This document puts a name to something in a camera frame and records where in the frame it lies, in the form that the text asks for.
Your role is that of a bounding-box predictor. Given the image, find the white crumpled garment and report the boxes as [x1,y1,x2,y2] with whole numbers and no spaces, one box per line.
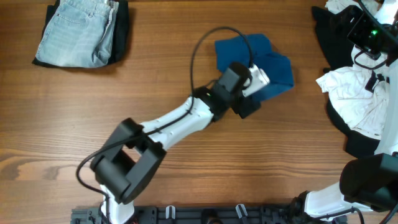
[317,1,397,139]

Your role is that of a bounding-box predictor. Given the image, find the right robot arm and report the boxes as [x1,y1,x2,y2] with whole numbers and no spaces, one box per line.
[290,1,397,223]

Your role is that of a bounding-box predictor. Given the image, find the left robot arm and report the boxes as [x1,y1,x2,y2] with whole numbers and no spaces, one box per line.
[90,62,270,223]

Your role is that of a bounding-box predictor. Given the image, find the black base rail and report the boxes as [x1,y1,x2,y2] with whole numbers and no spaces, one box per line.
[70,203,347,224]

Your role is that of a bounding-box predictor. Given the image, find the dark blue polo shirt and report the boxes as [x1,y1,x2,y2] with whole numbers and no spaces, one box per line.
[215,34,294,102]

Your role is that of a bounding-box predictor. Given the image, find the left black cable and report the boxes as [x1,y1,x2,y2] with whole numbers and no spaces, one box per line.
[76,26,254,224]

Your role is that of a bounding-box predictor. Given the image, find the black garment on right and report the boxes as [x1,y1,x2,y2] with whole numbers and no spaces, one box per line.
[312,7,397,158]

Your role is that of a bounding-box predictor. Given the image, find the light blue folded jeans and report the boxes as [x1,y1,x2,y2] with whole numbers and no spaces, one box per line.
[35,0,120,68]

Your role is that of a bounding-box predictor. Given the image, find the black folded garment under jeans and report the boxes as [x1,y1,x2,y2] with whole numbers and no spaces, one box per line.
[32,0,131,69]

